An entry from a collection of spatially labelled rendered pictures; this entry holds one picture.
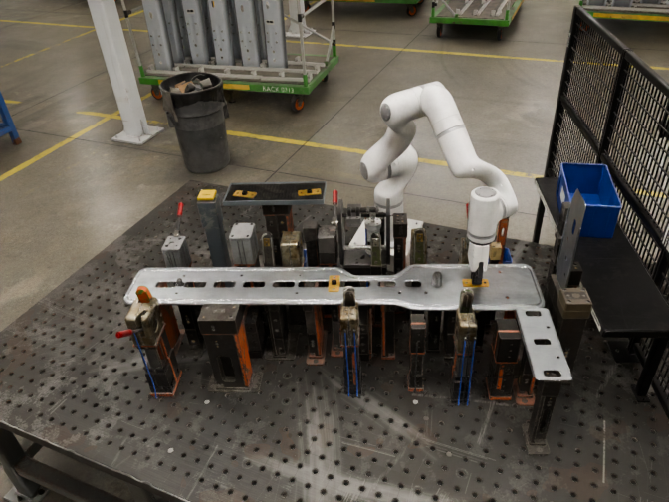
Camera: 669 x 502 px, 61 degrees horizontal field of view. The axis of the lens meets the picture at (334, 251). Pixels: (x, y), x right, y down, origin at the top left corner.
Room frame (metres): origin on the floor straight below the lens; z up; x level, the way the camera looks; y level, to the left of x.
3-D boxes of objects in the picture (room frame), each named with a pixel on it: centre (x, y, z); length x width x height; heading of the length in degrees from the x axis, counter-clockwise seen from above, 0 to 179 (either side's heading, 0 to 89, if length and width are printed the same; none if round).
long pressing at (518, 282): (1.48, 0.03, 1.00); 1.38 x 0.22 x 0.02; 84
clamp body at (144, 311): (1.36, 0.61, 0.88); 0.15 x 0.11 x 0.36; 174
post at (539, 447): (1.04, -0.57, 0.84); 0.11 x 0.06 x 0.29; 174
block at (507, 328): (1.24, -0.51, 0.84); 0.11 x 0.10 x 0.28; 174
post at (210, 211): (1.87, 0.46, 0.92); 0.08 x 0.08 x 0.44; 84
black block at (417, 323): (1.28, -0.24, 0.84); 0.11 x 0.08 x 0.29; 174
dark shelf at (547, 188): (1.59, -0.91, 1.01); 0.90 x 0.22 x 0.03; 174
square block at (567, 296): (1.27, -0.71, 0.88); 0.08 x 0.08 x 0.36; 84
